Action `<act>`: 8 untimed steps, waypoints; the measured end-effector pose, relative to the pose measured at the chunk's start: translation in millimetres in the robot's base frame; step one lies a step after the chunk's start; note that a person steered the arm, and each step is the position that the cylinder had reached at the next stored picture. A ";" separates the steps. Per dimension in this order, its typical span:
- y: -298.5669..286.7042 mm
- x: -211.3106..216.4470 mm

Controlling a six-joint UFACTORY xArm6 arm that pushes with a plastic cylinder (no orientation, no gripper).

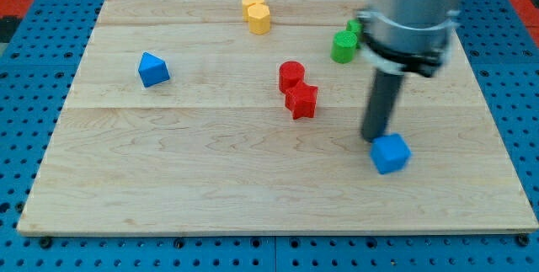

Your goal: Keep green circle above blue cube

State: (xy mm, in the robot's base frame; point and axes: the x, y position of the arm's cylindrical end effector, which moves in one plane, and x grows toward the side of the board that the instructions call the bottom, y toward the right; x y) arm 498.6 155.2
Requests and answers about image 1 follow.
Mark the green cylinder block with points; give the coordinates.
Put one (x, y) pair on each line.
(344, 46)

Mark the red star block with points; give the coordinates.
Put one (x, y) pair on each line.
(301, 100)

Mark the blue cube block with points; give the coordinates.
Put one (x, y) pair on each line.
(390, 153)

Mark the yellow hexagon block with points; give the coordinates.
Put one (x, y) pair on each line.
(259, 19)

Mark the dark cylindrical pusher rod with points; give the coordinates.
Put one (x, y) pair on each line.
(384, 92)

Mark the green block behind arm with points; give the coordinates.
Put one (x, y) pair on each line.
(356, 27)

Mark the red cylinder block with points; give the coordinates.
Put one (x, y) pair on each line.
(290, 74)

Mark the yellow cylinder block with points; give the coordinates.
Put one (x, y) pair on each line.
(246, 4)

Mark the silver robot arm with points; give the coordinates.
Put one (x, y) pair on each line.
(408, 35)

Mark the blue pyramid block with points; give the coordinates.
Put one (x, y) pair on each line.
(152, 70)

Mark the wooden board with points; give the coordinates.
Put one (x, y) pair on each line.
(213, 151)

